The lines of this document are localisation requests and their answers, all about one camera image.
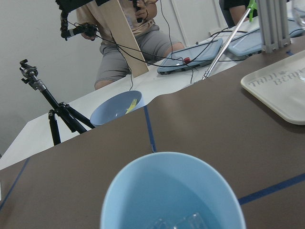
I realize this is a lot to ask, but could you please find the light blue plastic cup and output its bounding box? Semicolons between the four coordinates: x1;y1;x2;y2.
100;152;246;229

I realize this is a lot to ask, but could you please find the light wooden board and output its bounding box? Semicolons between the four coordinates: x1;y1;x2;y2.
100;0;149;77

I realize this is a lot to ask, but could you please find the clear wine glass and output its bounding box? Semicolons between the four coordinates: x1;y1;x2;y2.
292;0;305;30

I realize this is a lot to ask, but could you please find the blue bowl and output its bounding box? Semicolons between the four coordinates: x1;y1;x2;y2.
90;91;144;126

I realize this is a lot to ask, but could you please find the cream bear tray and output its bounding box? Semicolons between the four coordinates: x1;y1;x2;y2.
241;51;305;125

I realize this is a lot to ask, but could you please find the silver rod with green clip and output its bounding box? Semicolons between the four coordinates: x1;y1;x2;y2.
202;0;257;80

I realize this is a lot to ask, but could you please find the black camera tripod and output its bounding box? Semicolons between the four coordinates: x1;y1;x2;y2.
20;59;95;145

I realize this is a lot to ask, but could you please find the blue teach pendant tablet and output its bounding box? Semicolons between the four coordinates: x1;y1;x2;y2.
157;39;223;75

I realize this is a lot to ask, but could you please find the yellow plastic fork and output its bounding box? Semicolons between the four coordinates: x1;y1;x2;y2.
125;99;138;114

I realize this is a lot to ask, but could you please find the seated person in beige shirt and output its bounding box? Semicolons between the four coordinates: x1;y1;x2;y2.
76;0;184;90

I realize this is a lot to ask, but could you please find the aluminium frame post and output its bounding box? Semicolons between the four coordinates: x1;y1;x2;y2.
256;0;291;53

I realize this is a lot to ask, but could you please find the person in black shirt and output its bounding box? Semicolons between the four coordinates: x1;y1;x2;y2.
219;0;250;28

